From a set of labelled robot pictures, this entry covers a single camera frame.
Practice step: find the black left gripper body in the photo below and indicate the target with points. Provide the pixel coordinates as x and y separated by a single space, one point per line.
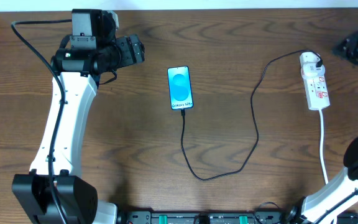
134 48

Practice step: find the blue smartphone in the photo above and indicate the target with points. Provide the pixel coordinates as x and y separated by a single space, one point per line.
179 85

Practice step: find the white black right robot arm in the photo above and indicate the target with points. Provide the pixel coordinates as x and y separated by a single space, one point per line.
340 193

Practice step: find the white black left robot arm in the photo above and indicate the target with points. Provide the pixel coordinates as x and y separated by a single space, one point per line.
53 190

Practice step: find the white charger plug adapter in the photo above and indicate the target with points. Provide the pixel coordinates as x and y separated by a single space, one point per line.
308 61

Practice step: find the white power strip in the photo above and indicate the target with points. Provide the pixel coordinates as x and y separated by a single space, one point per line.
316 88

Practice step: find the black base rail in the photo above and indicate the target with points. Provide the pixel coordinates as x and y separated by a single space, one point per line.
147 217

